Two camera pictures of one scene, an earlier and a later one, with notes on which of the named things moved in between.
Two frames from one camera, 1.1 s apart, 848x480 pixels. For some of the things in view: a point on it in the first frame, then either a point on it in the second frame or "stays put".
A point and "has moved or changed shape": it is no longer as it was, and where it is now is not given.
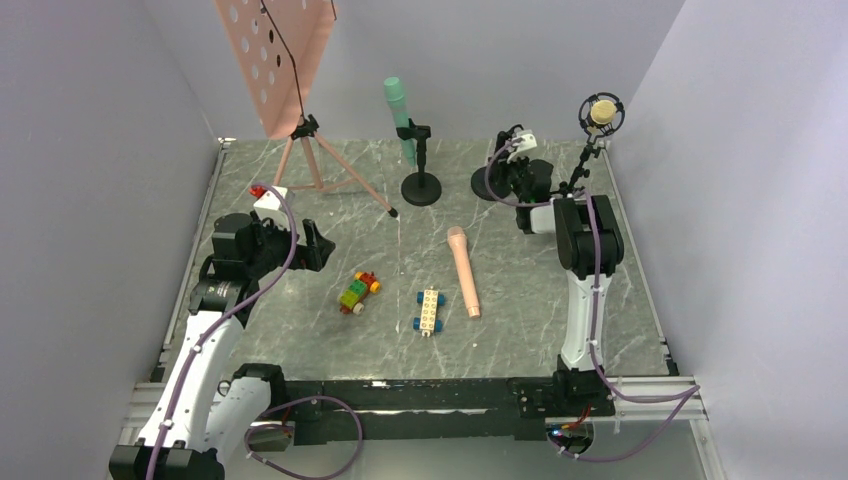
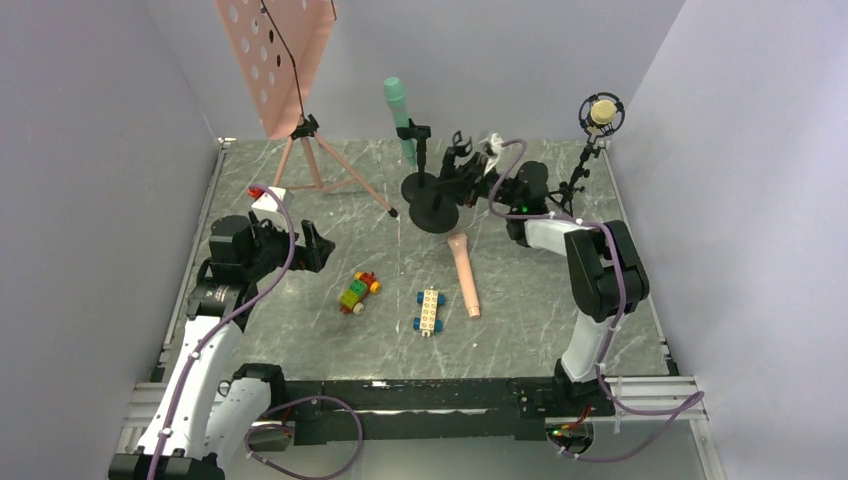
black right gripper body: (506, 154) -> (469, 171)
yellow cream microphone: (603, 111) stays put
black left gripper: (305, 244) stays put
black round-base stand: (500, 173) has moved or changed shape
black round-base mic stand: (420, 188) stays put
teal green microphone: (396, 98) stays put
